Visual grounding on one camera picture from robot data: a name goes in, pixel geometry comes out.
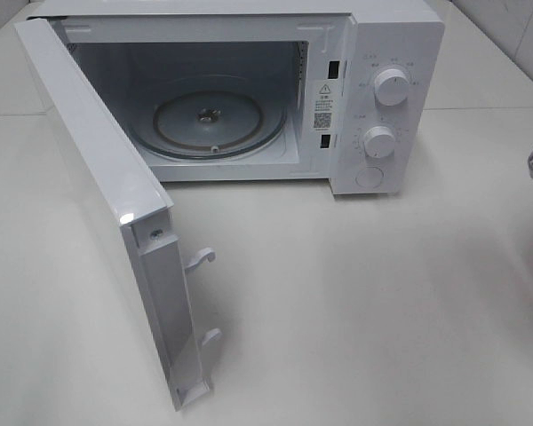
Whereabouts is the white microwave knob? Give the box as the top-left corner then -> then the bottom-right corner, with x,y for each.
362,126 -> 396,159
372,67 -> 410,107

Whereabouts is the white microwave door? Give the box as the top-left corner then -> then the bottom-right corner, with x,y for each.
15,19 -> 221,409

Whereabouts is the white microwave oven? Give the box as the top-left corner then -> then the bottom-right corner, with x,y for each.
32,1 -> 444,195

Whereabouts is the glass microwave turntable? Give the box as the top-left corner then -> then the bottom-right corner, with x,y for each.
130,91 -> 287,161

